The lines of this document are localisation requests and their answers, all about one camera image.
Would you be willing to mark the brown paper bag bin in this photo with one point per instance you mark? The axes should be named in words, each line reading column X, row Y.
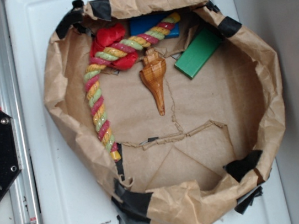
column 221, row 130

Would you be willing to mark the wooden conch shell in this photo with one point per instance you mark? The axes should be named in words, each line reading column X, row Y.
column 152, row 76

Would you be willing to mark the green rectangular block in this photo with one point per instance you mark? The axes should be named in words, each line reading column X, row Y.
column 198, row 52

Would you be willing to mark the blue rectangular block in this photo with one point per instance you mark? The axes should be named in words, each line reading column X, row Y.
column 142, row 24

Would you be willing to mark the aluminium extrusion rail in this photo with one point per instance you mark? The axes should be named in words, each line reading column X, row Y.
column 24, row 199

